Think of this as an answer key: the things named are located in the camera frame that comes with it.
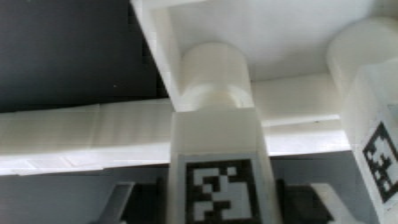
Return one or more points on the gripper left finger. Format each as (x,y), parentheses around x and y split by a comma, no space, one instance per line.
(136,205)

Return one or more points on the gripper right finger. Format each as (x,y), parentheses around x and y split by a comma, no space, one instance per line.
(312,205)

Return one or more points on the white small chair part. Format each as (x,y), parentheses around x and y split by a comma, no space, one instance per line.
(221,191)

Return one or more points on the white chair leg block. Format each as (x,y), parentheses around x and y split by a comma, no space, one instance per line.
(371,123)

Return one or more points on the white chair seat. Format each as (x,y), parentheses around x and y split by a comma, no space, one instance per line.
(277,30)

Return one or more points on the white U-shaped fence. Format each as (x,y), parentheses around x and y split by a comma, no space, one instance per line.
(115,135)

